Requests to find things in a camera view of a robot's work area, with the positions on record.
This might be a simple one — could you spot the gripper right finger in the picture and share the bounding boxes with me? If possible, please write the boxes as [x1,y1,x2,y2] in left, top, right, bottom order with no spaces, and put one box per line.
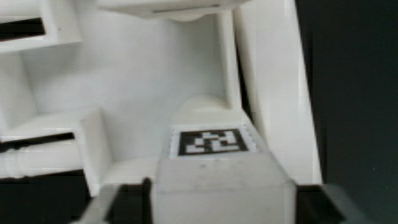
[296,184,379,224]

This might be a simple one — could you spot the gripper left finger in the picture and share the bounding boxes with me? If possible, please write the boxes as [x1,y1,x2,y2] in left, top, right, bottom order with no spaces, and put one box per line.
[74,177,157,224]

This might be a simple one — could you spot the white chair seat block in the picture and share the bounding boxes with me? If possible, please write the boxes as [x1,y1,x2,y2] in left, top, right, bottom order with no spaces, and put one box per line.
[0,0,230,190]

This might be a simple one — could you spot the white short leg block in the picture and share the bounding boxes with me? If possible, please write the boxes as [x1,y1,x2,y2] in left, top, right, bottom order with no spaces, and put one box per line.
[99,0,251,21]

